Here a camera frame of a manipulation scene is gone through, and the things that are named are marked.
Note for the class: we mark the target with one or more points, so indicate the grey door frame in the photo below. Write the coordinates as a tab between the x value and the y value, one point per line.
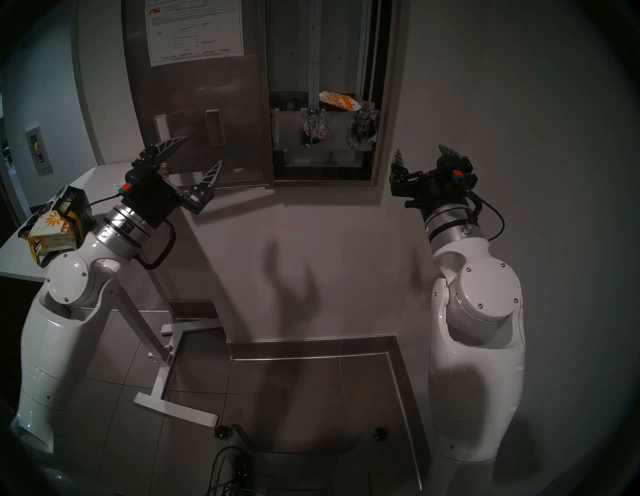
85	75

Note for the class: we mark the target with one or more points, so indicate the black power box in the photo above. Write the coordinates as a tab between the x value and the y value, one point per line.
244	470

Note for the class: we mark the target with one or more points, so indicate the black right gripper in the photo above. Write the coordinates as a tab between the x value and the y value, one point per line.
425	192

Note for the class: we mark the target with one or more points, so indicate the white instruction sheet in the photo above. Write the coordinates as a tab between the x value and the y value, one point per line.
195	30

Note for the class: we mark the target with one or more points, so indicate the black yellow pad package bag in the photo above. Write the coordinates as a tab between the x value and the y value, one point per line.
80	205

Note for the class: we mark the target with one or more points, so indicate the red fire extinguisher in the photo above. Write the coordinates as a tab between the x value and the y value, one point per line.
41	157

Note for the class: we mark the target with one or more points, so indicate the stainless steel dispenser door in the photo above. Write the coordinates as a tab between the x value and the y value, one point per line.
200	90

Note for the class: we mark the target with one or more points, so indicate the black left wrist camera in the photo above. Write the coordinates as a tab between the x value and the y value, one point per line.
127	188

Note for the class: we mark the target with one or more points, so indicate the orange white pad packet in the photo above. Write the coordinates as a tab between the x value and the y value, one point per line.
340	100

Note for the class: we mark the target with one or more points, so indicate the chrome tampon dispensing mechanism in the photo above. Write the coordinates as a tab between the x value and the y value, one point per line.
363	129

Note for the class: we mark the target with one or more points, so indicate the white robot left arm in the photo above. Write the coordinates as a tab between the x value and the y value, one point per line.
65	310

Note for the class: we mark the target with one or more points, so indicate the stainless steel dispenser cabinet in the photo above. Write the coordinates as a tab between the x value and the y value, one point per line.
290	50

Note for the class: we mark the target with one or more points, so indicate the wall fire extinguisher cabinet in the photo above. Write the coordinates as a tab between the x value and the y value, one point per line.
39	150

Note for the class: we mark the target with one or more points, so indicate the black star knob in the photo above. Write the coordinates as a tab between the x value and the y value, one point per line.
380	434
224	432

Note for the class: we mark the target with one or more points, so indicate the white table with legs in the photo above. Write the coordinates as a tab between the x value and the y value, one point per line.
15	260

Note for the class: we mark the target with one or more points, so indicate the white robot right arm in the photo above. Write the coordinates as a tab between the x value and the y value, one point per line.
475	350

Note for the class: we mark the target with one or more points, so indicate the chrome pad dispensing mechanism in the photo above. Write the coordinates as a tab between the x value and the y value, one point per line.
314	129

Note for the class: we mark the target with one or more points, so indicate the white pad with orange flower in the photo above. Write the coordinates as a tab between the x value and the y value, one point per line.
52	222

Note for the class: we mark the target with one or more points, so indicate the dark robot base platform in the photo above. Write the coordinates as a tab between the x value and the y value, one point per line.
310	470

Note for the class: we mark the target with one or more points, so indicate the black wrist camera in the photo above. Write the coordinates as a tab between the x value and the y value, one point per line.
127	188
456	175

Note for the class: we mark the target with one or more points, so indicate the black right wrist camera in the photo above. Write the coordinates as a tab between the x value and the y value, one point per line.
456	175

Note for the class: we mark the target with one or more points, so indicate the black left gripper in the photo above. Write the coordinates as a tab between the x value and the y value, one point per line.
160	200

